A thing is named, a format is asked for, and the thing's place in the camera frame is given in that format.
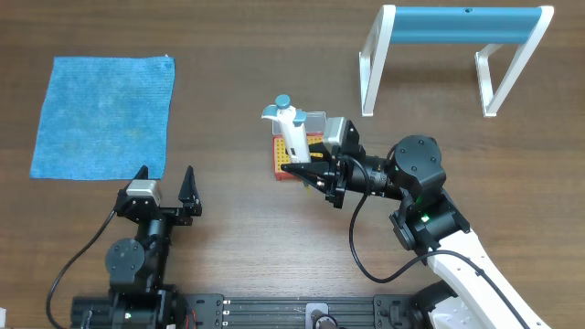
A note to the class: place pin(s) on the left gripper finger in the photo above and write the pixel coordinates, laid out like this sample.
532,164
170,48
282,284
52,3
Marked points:
141,173
189,194

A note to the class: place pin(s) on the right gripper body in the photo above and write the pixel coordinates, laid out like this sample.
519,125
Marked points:
349,176

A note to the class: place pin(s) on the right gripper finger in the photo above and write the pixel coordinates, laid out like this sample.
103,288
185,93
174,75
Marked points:
316,150
308,170

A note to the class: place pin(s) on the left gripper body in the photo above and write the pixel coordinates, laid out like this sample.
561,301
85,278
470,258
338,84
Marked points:
141,212

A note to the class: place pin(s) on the white pipette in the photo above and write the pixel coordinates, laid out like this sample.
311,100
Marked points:
292,132

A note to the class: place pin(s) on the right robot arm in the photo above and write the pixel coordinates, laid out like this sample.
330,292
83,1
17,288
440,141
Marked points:
466,274

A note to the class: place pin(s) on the red and yellow tip box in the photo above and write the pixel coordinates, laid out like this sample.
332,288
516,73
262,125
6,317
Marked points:
279,157

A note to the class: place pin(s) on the blue cloth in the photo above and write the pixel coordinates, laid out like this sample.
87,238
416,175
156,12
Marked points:
100,119

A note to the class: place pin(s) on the white and blue stand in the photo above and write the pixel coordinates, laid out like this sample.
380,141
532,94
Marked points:
457,25

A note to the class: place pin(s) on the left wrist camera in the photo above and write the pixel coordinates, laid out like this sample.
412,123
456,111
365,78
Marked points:
143,192

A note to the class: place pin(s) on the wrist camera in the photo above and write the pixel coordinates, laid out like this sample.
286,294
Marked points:
143,192
335,130

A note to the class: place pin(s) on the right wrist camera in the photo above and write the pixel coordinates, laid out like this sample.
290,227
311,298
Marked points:
335,130

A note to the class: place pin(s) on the mounting rail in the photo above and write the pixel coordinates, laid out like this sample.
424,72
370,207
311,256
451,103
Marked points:
274,310

